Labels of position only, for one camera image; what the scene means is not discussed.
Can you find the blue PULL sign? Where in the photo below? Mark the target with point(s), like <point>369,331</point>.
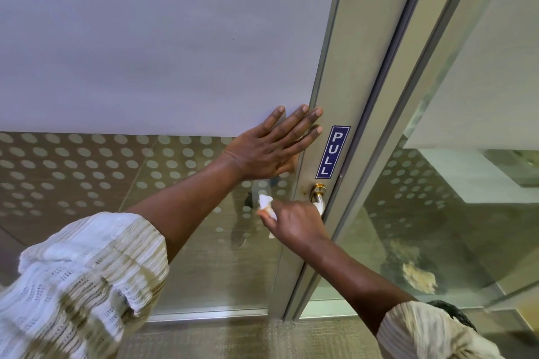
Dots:
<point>333,151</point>

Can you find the person's left forearm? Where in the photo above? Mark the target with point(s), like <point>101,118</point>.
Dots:
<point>189,203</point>

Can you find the person's right hand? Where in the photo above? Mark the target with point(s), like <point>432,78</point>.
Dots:
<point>299,224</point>

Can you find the white tissue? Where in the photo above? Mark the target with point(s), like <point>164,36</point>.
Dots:
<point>265,202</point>

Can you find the frosted glass partition panel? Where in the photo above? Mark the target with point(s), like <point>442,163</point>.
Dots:
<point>497,77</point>

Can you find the white striped left sleeve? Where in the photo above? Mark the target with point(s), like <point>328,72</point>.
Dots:
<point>76,283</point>

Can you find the person's right forearm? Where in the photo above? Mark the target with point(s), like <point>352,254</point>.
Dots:
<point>358,283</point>

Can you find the frosted glass door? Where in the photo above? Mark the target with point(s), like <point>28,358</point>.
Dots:
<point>126,35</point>

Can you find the black trash bin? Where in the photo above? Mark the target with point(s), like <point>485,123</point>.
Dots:
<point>457,312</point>

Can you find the person's left hand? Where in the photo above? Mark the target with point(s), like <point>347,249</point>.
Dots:
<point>265,152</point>

